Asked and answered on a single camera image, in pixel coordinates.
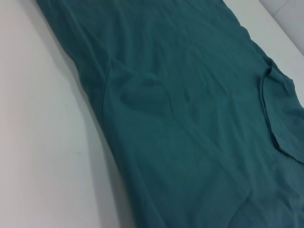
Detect blue shirt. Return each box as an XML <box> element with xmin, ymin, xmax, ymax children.
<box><xmin>35</xmin><ymin>0</ymin><xmax>304</xmax><ymax>228</ymax></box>

